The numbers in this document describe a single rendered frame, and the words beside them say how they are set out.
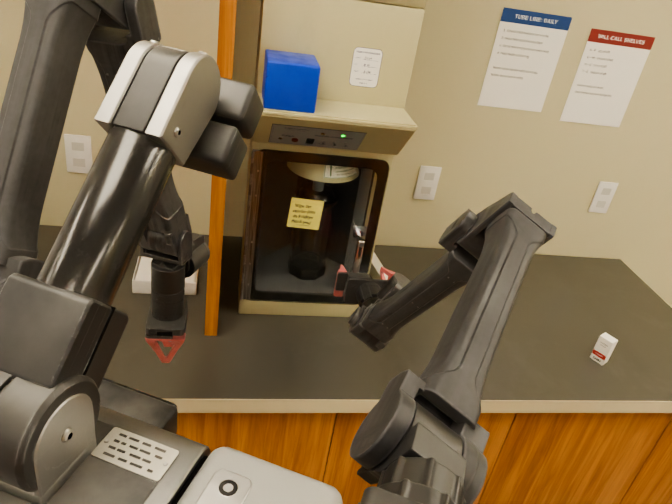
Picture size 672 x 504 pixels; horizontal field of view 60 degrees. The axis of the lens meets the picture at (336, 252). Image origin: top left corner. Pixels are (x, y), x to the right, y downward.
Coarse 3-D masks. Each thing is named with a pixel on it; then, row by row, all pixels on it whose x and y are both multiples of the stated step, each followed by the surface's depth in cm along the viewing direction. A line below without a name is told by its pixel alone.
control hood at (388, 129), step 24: (264, 120) 112; (288, 120) 112; (312, 120) 112; (336, 120) 113; (360, 120) 114; (384, 120) 116; (408, 120) 118; (288, 144) 123; (360, 144) 123; (384, 144) 123
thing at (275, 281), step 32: (288, 160) 127; (320, 160) 128; (352, 160) 129; (384, 160) 131; (288, 192) 131; (320, 192) 132; (352, 192) 133; (384, 192) 134; (320, 224) 136; (352, 224) 137; (256, 256) 138; (288, 256) 140; (320, 256) 141; (352, 256) 142; (256, 288) 143; (288, 288) 144; (320, 288) 146
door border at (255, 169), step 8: (256, 152) 125; (256, 160) 126; (256, 168) 127; (256, 176) 128; (256, 184) 129; (248, 192) 129; (256, 192) 130; (256, 200) 131; (248, 208) 131; (256, 208) 132; (256, 216) 133; (256, 224) 134; (248, 232) 135; (248, 240) 136; (248, 248) 137; (248, 256) 138; (248, 264) 139; (248, 272) 140; (248, 280) 142; (248, 288) 143; (248, 296) 144
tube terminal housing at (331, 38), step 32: (288, 0) 111; (320, 0) 112; (352, 0) 113; (288, 32) 114; (320, 32) 115; (352, 32) 116; (384, 32) 117; (416, 32) 118; (256, 64) 124; (320, 64) 118; (384, 64) 120; (320, 96) 122; (352, 96) 123; (384, 96) 124
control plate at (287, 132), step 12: (276, 132) 117; (288, 132) 117; (300, 132) 117; (312, 132) 117; (324, 132) 117; (336, 132) 117; (348, 132) 117; (360, 132) 117; (300, 144) 123; (312, 144) 123; (324, 144) 123; (336, 144) 123; (348, 144) 123
